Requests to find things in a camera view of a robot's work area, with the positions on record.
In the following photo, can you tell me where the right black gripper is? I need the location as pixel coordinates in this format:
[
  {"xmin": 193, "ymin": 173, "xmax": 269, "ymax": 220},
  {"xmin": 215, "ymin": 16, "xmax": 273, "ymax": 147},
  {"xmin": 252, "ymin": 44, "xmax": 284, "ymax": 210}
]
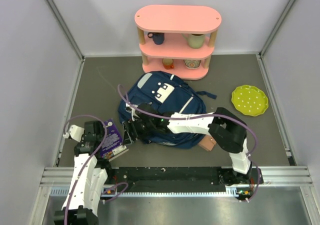
[{"xmin": 123, "ymin": 117, "xmax": 155, "ymax": 147}]

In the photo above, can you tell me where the purple book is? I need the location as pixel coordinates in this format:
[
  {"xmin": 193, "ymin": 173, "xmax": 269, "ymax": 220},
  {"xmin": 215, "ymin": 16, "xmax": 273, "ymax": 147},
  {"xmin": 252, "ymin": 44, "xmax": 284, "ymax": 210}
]
[{"xmin": 100, "ymin": 118, "xmax": 129, "ymax": 161}]

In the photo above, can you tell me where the navy blue backpack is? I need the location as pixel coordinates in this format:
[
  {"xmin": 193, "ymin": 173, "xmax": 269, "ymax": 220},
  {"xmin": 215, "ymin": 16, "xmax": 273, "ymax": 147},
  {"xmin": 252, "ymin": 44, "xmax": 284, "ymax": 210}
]
[{"xmin": 127, "ymin": 71, "xmax": 217, "ymax": 149}]

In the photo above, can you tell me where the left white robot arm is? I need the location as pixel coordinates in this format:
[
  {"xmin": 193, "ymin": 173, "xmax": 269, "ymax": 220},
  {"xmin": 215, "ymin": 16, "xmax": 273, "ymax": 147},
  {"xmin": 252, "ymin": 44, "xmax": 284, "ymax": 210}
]
[{"xmin": 53, "ymin": 120, "xmax": 114, "ymax": 225}]

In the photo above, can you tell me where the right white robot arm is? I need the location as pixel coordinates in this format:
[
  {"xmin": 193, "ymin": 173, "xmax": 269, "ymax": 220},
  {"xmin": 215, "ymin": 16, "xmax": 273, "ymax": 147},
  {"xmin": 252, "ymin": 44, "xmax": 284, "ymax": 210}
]
[{"xmin": 122, "ymin": 103, "xmax": 255, "ymax": 185}]

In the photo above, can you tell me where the tan leather wallet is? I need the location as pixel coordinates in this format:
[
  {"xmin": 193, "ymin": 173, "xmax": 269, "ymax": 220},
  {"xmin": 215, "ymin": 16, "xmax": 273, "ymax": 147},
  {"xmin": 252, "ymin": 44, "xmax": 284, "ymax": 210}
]
[{"xmin": 198, "ymin": 135, "xmax": 217, "ymax": 152}]

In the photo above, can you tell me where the orange cup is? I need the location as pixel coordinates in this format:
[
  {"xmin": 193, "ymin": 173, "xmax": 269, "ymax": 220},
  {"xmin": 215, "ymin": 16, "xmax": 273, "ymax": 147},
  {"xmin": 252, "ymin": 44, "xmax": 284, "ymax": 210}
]
[{"xmin": 161, "ymin": 58, "xmax": 175, "ymax": 70}]

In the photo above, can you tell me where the patterned ceramic bowl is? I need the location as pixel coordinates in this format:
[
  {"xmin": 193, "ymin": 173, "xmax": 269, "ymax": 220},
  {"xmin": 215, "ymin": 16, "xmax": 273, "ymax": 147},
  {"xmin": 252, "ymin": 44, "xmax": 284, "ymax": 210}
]
[{"xmin": 184, "ymin": 59, "xmax": 201, "ymax": 70}]

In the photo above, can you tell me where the dark blue mug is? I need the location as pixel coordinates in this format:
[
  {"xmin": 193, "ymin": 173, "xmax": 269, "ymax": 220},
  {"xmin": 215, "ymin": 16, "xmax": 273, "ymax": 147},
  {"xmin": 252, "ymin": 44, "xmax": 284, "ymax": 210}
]
[{"xmin": 147, "ymin": 32, "xmax": 165, "ymax": 45}]

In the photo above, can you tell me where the pink three-tier shelf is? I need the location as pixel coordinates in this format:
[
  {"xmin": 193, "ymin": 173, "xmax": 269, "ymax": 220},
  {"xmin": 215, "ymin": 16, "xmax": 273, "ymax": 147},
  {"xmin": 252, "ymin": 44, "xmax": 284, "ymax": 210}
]
[{"xmin": 134, "ymin": 4, "xmax": 222, "ymax": 80}]

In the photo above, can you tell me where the pale green mug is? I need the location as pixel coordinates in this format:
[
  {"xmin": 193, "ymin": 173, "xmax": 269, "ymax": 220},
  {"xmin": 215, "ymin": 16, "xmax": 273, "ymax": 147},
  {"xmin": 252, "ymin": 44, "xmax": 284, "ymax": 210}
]
[{"xmin": 182, "ymin": 33, "xmax": 206, "ymax": 49}]

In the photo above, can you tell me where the green polka dot plate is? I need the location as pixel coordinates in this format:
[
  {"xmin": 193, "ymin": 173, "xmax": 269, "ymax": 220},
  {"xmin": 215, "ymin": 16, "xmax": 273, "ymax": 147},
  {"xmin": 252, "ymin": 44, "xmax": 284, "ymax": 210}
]
[{"xmin": 231, "ymin": 85, "xmax": 269, "ymax": 117}]

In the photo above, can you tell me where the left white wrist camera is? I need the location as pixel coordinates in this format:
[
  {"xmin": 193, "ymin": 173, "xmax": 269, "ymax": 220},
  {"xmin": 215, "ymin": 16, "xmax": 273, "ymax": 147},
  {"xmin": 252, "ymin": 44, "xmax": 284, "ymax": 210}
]
[{"xmin": 63, "ymin": 124, "xmax": 85, "ymax": 143}]

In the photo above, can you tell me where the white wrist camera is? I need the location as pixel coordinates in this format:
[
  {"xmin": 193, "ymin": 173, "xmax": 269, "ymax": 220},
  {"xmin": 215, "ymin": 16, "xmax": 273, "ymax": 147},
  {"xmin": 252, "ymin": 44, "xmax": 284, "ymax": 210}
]
[
  {"xmin": 125, "ymin": 103, "xmax": 139, "ymax": 121},
  {"xmin": 63, "ymin": 124, "xmax": 85, "ymax": 143}
]

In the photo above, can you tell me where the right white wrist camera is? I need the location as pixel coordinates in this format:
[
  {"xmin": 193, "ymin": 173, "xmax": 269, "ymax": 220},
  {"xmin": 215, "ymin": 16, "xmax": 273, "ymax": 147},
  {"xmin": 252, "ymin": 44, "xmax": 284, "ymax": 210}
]
[{"xmin": 125, "ymin": 103, "xmax": 139, "ymax": 121}]

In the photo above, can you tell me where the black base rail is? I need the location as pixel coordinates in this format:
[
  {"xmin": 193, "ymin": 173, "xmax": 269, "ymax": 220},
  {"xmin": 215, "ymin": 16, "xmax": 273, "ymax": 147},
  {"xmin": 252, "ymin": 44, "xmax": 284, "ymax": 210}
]
[{"xmin": 104, "ymin": 166, "xmax": 257, "ymax": 193}]

